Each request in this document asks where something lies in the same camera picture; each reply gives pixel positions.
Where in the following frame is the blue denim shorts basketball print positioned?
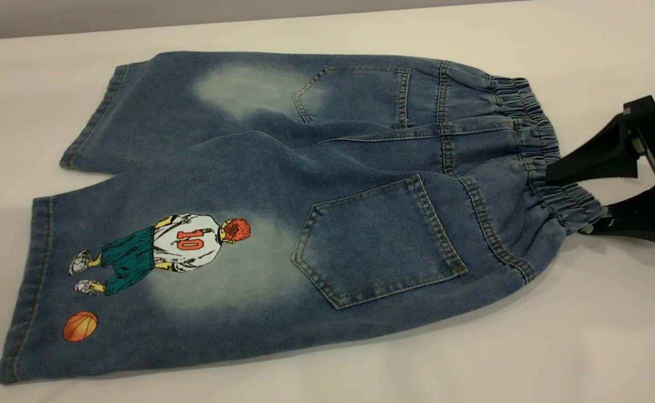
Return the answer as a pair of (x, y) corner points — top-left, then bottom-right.
(0, 51), (605, 386)

